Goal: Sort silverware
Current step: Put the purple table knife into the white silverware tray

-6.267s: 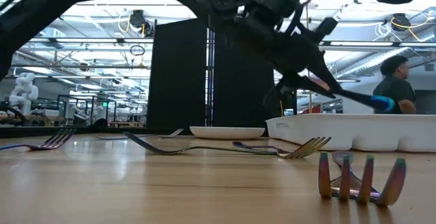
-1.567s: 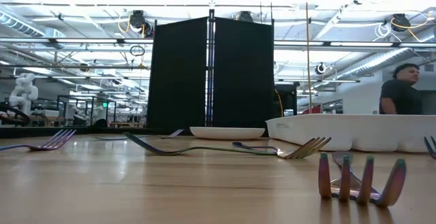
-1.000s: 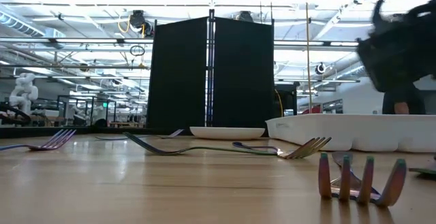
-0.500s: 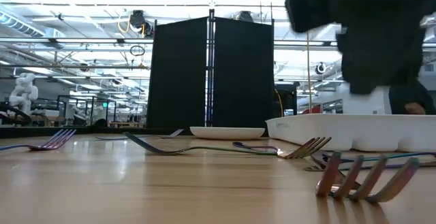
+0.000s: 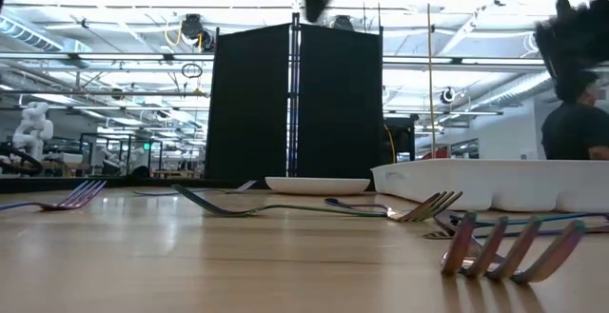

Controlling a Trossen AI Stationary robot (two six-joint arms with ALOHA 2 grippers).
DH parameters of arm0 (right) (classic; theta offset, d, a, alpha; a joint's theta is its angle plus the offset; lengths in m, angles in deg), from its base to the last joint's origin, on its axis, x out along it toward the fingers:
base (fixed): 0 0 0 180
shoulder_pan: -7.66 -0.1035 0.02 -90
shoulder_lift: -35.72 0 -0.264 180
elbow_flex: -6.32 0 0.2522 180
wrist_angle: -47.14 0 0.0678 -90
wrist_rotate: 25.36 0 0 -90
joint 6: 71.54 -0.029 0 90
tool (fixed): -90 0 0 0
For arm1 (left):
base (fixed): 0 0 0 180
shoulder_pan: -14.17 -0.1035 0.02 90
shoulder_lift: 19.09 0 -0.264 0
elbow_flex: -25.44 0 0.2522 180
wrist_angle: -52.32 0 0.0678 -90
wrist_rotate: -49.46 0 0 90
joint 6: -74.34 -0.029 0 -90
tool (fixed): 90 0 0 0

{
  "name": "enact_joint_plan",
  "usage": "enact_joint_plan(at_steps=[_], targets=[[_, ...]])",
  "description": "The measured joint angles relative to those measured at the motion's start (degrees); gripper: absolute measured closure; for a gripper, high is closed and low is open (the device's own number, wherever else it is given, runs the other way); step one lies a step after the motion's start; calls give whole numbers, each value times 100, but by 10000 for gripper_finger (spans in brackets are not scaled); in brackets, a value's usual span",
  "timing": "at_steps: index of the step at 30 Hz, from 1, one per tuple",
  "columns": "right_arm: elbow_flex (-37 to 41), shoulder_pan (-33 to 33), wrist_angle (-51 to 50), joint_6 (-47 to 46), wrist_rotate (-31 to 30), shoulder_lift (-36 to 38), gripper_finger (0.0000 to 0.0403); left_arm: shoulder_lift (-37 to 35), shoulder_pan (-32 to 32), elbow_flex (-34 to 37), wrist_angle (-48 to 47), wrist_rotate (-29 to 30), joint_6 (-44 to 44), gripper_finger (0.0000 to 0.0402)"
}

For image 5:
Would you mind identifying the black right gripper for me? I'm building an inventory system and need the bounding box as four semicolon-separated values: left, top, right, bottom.
533;0;609;104

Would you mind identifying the person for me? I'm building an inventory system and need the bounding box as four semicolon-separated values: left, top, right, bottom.
540;69;609;161

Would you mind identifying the white cutlery tray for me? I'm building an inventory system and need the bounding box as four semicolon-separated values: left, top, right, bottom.
370;158;609;213

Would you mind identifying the black partition panel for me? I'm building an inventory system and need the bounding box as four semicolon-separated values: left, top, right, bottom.
204;22;292;181
297;22;384;180

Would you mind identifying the thin brass pole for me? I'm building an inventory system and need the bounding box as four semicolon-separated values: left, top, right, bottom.
425;0;437;160

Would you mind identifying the red background object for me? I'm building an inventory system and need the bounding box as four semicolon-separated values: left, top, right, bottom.
421;145;451;160

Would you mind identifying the black equipment rack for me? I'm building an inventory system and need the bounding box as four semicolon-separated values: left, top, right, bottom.
383;116;416;163

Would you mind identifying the white plate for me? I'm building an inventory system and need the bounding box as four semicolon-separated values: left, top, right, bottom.
265;175;371;197

